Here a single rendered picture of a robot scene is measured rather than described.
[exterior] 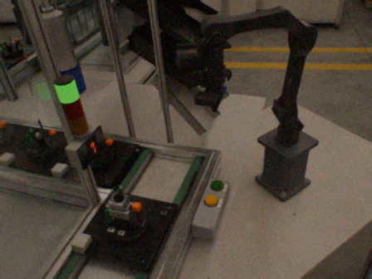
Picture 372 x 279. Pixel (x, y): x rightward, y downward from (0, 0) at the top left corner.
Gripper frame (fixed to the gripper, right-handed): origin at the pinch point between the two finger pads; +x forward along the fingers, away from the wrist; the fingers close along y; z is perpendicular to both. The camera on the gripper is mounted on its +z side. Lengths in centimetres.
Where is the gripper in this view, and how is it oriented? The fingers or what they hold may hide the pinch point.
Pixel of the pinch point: (214, 101)
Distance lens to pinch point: 105.3
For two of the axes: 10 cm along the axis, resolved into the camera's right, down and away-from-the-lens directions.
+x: 0.7, 7.9, 6.1
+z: -9.4, -1.5, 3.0
